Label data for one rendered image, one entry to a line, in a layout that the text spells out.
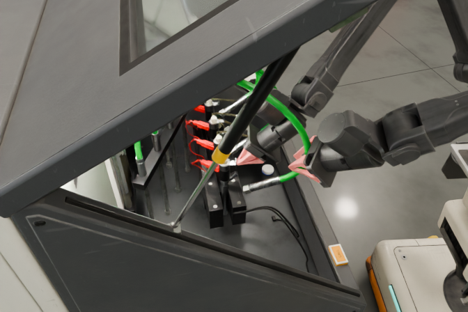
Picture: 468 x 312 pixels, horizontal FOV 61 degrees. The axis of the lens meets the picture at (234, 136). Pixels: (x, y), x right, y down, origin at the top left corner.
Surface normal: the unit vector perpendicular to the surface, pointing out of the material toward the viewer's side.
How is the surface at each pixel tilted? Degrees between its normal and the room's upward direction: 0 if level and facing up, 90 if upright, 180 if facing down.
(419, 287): 0
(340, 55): 63
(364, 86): 0
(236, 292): 90
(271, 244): 0
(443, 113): 37
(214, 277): 90
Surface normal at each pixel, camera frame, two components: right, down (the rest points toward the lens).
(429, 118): -0.59, -0.53
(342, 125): -0.75, -0.45
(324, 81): 0.32, 0.25
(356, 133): -0.07, 0.78
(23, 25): 0.01, -0.73
